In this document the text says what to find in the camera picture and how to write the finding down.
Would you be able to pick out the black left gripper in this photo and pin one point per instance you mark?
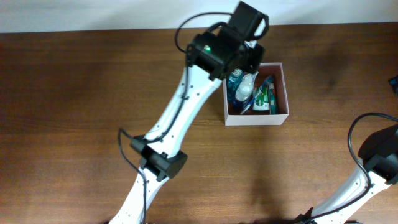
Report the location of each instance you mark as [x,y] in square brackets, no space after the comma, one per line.
[254,58]

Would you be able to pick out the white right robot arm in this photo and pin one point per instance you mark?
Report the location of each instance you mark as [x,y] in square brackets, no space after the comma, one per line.
[375,170]

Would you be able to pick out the green soap bar packet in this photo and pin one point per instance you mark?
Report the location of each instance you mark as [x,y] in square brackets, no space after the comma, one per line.
[261,101]

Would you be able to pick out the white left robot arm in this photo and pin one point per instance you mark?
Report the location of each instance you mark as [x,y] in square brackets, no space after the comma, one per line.
[209,58]

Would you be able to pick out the white cardboard box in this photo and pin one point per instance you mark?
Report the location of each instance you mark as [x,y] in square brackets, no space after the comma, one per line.
[257,118]

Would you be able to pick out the teal mouthwash bottle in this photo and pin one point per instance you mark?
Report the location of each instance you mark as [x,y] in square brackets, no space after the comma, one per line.
[233,83]

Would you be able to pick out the blue white toothbrush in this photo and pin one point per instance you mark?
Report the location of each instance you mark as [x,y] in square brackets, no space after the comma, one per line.
[266,82]

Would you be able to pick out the clear spray bottle blue liquid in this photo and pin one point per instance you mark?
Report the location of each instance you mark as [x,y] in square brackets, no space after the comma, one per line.
[244,91]

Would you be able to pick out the green white toothpaste tube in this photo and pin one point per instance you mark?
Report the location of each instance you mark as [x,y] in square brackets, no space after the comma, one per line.
[272,100]

